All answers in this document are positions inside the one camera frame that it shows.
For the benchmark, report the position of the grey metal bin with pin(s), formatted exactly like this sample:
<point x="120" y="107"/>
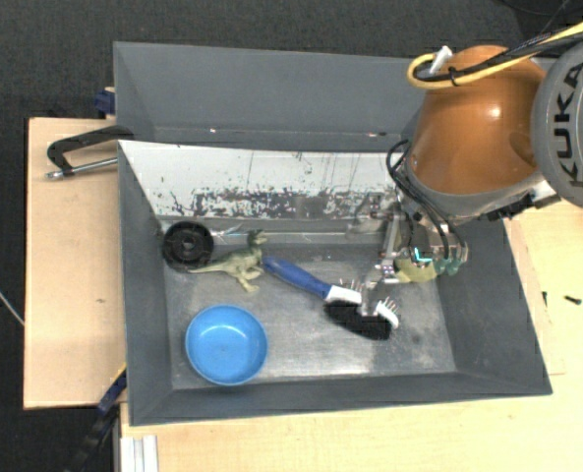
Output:
<point x="315" y="352"/>

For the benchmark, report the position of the blue bowl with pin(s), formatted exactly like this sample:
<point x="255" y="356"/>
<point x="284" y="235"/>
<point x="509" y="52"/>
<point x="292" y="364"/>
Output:
<point x="226" y="344"/>

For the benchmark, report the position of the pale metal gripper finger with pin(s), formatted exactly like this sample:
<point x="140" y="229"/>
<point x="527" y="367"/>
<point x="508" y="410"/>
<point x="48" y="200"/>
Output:
<point x="369" y="298"/>

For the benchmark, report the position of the small black screw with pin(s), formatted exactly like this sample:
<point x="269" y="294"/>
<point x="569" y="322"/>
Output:
<point x="574" y="300"/>

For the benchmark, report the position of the green toy dinosaur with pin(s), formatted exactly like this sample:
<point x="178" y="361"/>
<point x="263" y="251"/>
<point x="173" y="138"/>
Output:
<point x="239" y="262"/>

